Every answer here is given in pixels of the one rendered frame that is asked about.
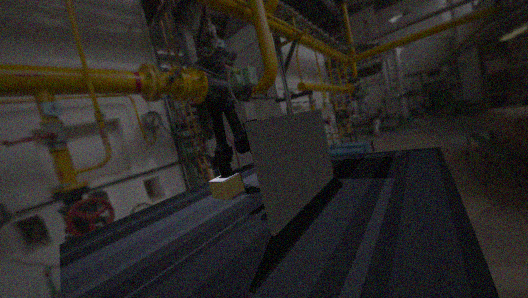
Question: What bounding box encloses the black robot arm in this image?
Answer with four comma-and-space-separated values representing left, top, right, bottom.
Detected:
205, 95, 251, 178

